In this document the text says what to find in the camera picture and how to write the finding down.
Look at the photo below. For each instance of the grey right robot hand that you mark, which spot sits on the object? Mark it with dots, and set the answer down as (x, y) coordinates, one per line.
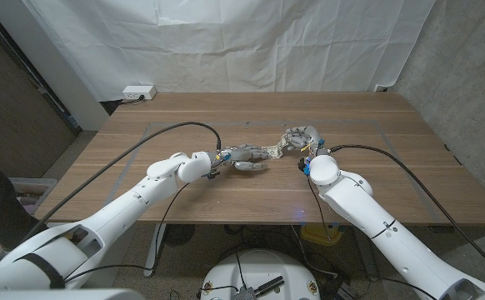
(305, 137)

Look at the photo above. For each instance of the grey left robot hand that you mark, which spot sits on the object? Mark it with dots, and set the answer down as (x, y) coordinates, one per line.
(242, 153)

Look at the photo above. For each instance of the one dollar bill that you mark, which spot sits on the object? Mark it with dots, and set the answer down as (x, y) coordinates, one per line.
(276, 151)

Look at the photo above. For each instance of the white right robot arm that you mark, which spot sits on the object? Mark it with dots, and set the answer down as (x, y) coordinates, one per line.
(376, 225)

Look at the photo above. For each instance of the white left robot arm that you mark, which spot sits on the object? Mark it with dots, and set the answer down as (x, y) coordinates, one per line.
(109, 221)

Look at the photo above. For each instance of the yellow plastic container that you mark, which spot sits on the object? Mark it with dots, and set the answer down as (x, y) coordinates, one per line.
(317, 234)

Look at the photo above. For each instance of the round black fan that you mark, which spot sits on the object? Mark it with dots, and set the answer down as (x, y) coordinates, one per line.
(179, 234)

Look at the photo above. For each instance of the white creased backdrop sheet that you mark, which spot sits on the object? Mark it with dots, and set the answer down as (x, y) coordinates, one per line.
(226, 46)

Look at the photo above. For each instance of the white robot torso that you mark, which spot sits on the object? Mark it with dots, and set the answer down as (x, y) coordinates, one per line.
(263, 268)

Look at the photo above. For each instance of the white power strip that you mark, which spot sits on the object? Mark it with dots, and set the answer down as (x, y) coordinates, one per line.
(138, 91)

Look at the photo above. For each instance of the white table leg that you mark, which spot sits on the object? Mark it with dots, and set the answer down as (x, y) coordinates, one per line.
(156, 250)

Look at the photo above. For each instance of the black tool on torso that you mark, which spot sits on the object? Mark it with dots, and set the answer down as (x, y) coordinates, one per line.
(269, 286)

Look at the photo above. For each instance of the grey metal heat sink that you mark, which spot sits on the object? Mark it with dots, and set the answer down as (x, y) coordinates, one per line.
(245, 294)

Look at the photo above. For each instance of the clear plastic storage bin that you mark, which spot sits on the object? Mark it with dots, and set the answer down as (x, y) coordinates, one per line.
(30, 187)

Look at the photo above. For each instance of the dark brown door panel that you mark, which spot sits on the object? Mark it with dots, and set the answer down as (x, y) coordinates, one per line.
(13, 116)

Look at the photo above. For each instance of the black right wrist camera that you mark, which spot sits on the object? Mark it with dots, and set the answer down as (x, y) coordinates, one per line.
(304, 166)

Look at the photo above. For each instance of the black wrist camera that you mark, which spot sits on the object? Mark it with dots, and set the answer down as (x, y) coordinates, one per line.
(304, 166)
(212, 175)

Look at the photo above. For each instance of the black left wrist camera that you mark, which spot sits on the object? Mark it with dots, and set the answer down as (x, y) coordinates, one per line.
(212, 175)

